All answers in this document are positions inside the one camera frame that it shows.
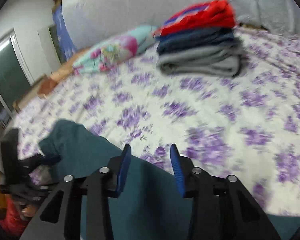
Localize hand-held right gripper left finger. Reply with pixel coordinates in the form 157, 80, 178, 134
20, 144, 132, 240

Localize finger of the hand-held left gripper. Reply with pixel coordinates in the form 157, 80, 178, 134
39, 154, 62, 167

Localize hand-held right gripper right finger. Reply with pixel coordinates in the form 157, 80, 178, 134
170, 144, 282, 240

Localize teal pants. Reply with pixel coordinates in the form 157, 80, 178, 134
39, 119, 290, 240

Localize person's left hand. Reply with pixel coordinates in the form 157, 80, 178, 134
20, 202, 42, 218

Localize purple floral bed sheet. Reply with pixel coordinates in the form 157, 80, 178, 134
5, 27, 300, 217

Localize white framed window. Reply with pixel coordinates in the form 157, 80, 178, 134
0, 29, 35, 145

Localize grey folded garment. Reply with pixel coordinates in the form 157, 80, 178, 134
156, 46, 244, 78

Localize colourful printed pillow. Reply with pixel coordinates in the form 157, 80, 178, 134
72, 25, 159, 74

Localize blue patterned cloth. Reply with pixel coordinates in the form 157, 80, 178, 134
52, 5, 77, 63

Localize navy folded garment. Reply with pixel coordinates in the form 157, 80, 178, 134
156, 27, 243, 55

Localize red folded garment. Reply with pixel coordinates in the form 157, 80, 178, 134
154, 0, 237, 38

